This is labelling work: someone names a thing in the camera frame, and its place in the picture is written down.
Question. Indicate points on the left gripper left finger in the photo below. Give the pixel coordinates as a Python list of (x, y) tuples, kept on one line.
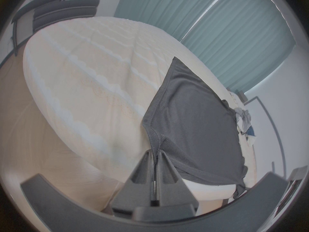
[(137, 187)]

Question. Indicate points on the grey bedside table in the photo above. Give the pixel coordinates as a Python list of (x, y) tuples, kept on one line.
[(241, 95)]

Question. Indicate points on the dark dressing table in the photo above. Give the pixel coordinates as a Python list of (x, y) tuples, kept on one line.
[(26, 11)]

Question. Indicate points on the black T-shirt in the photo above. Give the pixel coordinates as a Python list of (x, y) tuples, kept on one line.
[(193, 124)]

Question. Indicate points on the blue-green curtain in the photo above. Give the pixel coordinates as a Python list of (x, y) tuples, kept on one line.
[(157, 8), (241, 37)]

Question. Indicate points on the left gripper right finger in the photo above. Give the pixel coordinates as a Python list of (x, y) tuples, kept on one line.
[(171, 190)]

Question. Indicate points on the white printed pillow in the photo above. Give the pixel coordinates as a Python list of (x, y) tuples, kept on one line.
[(235, 100)]

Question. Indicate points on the pile of clothes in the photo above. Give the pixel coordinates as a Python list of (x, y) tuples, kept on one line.
[(243, 122)]

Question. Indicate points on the bed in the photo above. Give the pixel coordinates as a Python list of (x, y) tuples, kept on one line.
[(84, 81)]

